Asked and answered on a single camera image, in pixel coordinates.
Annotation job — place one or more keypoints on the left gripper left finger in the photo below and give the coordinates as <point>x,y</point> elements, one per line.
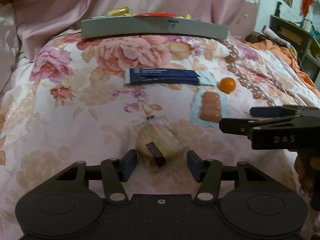
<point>114,172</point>

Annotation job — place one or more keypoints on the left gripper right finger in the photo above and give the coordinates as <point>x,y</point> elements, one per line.
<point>208,174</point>

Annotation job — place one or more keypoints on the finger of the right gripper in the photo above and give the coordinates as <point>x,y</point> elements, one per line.
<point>282,111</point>
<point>237,126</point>

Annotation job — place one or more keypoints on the packaged small sausages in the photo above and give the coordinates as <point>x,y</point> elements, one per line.
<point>208,108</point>

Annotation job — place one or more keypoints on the small orange fruit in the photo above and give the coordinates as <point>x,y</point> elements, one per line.
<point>227,85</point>

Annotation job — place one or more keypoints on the clear round cake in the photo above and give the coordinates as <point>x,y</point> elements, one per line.
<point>156,141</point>

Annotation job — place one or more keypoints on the long dark blue snack bar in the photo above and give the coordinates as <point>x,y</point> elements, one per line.
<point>170,76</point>

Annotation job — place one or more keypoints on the person right hand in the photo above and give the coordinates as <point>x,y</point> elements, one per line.
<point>305,180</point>

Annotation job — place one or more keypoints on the orange cloth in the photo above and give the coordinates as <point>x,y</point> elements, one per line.
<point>289,57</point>

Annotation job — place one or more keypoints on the dark wooden side table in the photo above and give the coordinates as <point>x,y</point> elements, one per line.
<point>306,45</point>

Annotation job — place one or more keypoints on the floral bed quilt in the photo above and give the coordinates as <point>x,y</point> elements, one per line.
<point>72,104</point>

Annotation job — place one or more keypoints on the rolled paper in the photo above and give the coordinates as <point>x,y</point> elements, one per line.
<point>271,34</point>

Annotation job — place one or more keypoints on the grey snack tray box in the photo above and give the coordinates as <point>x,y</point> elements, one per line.
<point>133,25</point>

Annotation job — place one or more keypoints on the pink duvet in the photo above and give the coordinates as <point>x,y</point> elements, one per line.
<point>9,42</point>

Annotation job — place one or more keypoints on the pink curtain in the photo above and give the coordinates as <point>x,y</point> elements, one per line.
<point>37,21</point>

